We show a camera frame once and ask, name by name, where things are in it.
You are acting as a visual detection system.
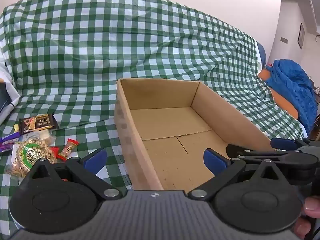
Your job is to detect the dark framed wall picture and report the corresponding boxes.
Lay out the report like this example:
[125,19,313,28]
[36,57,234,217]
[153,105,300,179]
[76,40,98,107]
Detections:
[297,23,306,49]

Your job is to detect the person's right hand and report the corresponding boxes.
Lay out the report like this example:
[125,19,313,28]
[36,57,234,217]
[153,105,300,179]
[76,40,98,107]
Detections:
[294,196,320,240]

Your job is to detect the brown cardboard box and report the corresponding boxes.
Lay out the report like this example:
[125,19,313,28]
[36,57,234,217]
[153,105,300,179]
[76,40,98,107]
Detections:
[114,78,275,193]

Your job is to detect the clear bag of peanuts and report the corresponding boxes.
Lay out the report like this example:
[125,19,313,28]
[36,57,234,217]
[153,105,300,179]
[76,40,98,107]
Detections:
[5,140,58,178]

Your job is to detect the wooden side table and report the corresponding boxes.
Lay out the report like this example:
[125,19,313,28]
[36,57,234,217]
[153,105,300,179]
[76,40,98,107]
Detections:
[312,85,320,135]

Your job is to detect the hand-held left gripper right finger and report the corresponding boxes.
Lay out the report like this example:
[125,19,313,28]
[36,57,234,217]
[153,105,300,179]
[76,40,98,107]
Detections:
[188,148,292,200]

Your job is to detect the blue sofa cushion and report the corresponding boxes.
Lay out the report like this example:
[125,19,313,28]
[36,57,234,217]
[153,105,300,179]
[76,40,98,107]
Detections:
[256,41,267,71]

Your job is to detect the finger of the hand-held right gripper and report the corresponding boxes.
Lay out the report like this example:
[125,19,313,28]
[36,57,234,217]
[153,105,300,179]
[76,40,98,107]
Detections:
[270,137,312,152]
[226,144,302,160]

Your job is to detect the green checked cloth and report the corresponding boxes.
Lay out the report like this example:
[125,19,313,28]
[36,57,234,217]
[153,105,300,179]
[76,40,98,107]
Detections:
[0,0,305,232]

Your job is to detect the red candy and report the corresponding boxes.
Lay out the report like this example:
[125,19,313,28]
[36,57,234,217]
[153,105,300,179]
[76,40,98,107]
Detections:
[59,138,79,161]
[51,147,66,161]

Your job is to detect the orange sofa cushion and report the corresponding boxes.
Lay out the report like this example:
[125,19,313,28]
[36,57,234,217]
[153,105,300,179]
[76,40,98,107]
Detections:
[257,69,300,120]

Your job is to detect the purple snack packet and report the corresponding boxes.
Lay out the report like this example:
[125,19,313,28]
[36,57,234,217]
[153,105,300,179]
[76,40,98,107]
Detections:
[0,132,21,153]

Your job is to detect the white wafer packet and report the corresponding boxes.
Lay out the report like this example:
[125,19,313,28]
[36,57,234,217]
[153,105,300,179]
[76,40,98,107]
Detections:
[24,129,57,146]

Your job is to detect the blue denim cloth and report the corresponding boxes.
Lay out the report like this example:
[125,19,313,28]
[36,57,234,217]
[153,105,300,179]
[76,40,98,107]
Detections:
[0,82,12,111]

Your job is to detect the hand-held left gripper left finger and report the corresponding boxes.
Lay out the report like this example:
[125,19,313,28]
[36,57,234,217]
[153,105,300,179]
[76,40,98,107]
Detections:
[22,148,122,200]

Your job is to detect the blue puffer jacket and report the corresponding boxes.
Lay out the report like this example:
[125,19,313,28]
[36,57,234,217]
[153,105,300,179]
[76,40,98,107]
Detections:
[265,59,318,134]

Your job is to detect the dark brown snack bar packet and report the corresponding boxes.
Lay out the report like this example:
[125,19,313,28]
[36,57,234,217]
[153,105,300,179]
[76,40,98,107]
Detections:
[19,114,59,134]

